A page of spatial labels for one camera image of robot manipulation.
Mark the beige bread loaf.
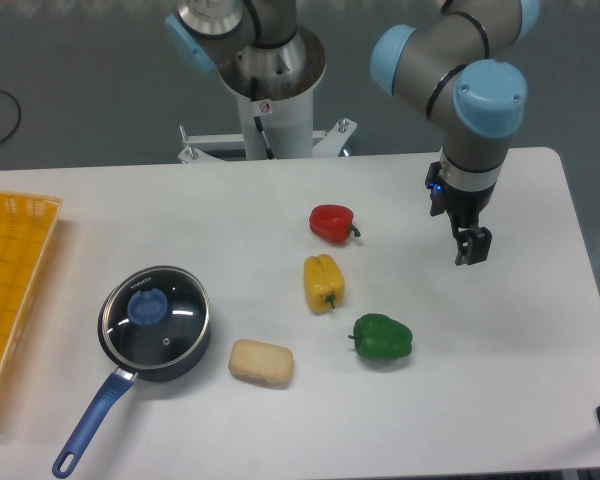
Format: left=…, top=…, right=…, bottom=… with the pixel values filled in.
left=228, top=339, right=295, bottom=387

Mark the dark blue saucepan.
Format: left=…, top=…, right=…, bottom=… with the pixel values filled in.
left=51, top=265, right=212, bottom=478

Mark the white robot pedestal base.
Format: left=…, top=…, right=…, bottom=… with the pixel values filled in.
left=178, top=26, right=357, bottom=163

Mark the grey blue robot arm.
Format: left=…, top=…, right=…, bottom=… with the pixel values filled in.
left=165, top=1, right=540, bottom=265

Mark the red bell pepper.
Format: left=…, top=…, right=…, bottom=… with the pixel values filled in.
left=309, top=204, right=361, bottom=245

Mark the green bell pepper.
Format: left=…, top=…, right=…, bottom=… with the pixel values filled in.
left=348, top=313, right=413, bottom=361

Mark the black cable on floor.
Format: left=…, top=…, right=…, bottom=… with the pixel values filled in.
left=0, top=89, right=22, bottom=158

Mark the glass lid blue knob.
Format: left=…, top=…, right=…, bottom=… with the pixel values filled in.
left=97, top=265, right=211, bottom=381

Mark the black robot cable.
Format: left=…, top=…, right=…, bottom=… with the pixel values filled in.
left=250, top=75, right=277, bottom=160

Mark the yellow plastic basket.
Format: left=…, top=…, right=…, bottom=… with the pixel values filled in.
left=0, top=191, right=62, bottom=380

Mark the yellow bell pepper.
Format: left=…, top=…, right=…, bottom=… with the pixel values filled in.
left=303, top=254, right=345, bottom=314

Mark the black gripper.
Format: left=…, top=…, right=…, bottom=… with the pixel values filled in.
left=425, top=161, right=495, bottom=266

